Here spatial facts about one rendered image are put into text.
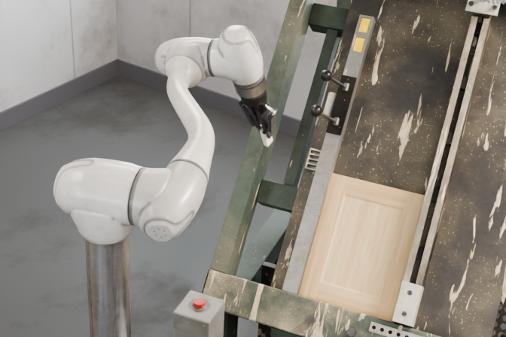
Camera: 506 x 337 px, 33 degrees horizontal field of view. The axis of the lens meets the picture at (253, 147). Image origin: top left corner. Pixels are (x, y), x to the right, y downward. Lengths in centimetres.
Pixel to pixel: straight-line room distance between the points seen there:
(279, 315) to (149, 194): 101
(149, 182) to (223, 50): 52
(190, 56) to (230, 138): 324
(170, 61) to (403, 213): 93
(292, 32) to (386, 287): 91
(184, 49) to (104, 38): 390
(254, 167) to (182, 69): 68
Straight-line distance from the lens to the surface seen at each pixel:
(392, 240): 273
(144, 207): 183
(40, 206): 484
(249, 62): 223
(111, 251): 197
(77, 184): 188
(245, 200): 280
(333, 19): 300
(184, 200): 183
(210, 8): 563
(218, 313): 263
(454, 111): 275
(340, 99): 281
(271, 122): 241
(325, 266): 275
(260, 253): 309
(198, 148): 195
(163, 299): 413
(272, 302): 274
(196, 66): 225
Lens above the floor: 261
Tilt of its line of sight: 29 degrees down
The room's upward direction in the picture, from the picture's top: 3 degrees clockwise
